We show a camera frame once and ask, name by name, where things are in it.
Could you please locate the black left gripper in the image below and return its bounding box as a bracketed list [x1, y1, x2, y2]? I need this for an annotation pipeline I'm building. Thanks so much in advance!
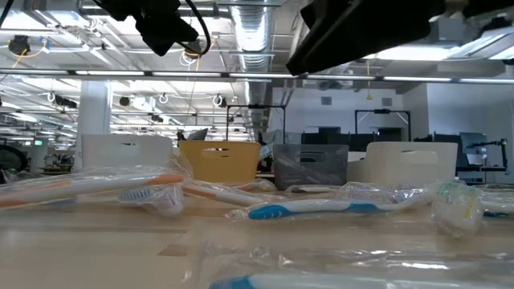
[94, 0, 200, 57]

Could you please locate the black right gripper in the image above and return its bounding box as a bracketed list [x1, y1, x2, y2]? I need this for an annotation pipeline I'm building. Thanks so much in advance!
[285, 0, 446, 76]

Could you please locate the overhead light bar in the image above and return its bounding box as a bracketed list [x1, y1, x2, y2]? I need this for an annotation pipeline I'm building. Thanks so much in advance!
[0, 67, 514, 84]

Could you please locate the grey background monitor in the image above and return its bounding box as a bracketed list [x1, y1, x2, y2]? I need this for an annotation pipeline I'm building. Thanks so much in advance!
[185, 127, 210, 142]

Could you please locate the white plastic bin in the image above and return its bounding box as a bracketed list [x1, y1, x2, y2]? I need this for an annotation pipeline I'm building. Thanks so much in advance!
[346, 140, 459, 188]
[81, 133, 174, 169]

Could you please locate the orange plastic bin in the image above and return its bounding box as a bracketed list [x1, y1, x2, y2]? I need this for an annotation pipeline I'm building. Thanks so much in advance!
[178, 140, 262, 185]

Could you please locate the dark translucent plastic bin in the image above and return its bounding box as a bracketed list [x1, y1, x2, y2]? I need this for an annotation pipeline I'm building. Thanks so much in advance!
[272, 143, 349, 190]

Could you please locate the silver ventilation duct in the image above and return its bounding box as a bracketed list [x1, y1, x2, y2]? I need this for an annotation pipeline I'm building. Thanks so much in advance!
[230, 3, 278, 136]

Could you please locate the black background rig frame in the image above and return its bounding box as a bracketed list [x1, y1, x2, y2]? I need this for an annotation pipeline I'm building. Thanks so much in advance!
[354, 108, 412, 144]

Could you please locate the black ceiling box yellow cable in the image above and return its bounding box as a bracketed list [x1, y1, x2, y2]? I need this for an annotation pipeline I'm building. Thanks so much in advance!
[6, 35, 32, 56]

